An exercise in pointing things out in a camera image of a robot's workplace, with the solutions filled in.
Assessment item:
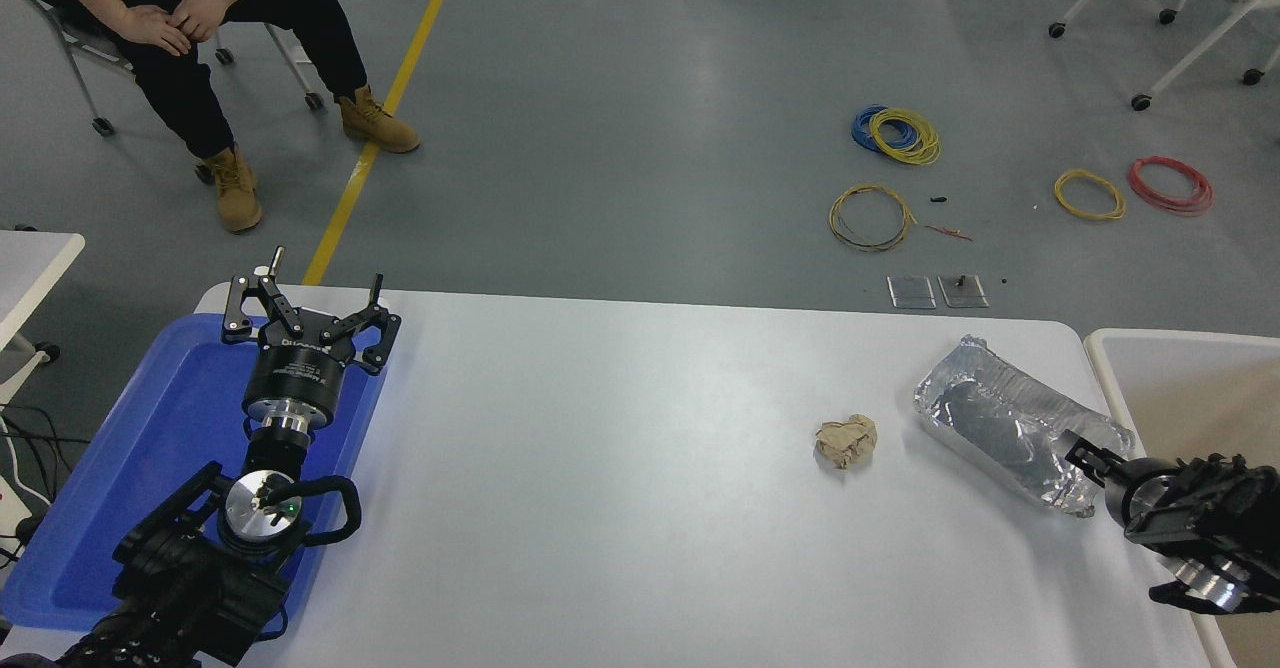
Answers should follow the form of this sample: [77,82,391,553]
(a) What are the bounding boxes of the person's right hand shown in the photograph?
[115,4,194,58]

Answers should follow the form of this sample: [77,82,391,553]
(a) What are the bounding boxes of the red wire coil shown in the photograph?
[1128,155,1215,217]

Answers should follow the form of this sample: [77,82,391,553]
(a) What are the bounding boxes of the white power strip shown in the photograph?
[0,473,36,544]

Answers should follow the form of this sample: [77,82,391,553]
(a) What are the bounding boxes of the black floor cables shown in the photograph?
[0,403,93,559]

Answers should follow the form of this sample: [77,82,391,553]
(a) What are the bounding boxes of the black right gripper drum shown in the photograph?
[1103,457,1183,531]

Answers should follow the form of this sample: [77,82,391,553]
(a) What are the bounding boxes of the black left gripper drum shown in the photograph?
[243,320,353,421]

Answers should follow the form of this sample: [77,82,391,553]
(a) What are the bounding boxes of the blue wire coil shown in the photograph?
[851,105,906,156]

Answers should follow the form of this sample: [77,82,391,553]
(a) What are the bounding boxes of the crumpled tan paper ball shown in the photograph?
[814,414,879,471]

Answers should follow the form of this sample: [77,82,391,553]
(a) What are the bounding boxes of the large pale bin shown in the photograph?
[1085,328,1280,668]

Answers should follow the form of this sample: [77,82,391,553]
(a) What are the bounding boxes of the yellow and dark wire coil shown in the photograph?
[828,184,917,253]

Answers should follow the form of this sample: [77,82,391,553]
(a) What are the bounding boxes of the white-framed wheeled chair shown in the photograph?
[1047,0,1280,112]

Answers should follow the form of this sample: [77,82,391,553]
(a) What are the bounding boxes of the silver foil tray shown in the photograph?
[912,335,1137,519]

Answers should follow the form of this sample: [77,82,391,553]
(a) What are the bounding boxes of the white side table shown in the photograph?
[0,226,86,409]

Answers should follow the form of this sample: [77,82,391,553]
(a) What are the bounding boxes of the person's left hand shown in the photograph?
[170,0,234,45]

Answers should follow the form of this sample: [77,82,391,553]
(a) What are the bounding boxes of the person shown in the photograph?
[0,0,422,234]

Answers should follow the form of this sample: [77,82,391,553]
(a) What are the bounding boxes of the clear floor plate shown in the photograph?
[937,274,990,309]
[887,275,938,310]

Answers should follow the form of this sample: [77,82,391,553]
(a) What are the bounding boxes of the grey wheeled chair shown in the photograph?
[0,0,326,139]

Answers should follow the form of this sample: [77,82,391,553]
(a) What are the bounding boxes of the blue plastic tray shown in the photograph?
[0,313,391,634]

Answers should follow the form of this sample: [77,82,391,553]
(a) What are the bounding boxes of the thin yellow wire coil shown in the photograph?
[1053,168,1127,222]

